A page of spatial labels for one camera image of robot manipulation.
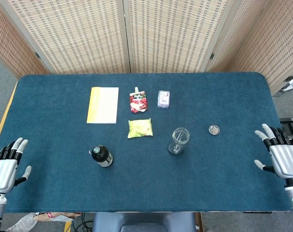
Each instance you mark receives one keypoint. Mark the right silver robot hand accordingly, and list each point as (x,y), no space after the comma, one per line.
(285,158)

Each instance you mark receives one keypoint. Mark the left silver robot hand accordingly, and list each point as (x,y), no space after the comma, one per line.
(2,172)

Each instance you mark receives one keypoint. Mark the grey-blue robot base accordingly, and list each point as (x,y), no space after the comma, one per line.
(143,222)

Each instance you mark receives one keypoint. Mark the dark glass bottle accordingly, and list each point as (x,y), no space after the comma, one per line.
(101,155)

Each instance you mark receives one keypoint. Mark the tall clear glass cup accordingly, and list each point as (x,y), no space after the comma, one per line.
(178,141)

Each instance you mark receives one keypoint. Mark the black equipment case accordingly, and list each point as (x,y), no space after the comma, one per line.
(291,125)

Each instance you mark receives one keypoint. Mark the blue table cloth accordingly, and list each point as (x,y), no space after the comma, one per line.
(52,120)

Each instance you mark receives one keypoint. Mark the woven bamboo screen panel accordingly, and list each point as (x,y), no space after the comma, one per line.
(172,36)
(269,43)
(76,36)
(11,48)

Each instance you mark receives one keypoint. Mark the yellow and white notebook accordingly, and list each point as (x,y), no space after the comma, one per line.
(102,105)

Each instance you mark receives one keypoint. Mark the black screen hinge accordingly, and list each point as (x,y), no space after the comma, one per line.
(212,56)
(37,55)

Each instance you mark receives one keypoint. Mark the small blue white packet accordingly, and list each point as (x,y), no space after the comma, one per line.
(163,99)

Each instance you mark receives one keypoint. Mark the yellow-green snack packet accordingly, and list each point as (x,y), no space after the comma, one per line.
(139,128)

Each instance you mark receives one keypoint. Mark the red drink pouch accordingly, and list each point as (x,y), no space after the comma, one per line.
(137,102)

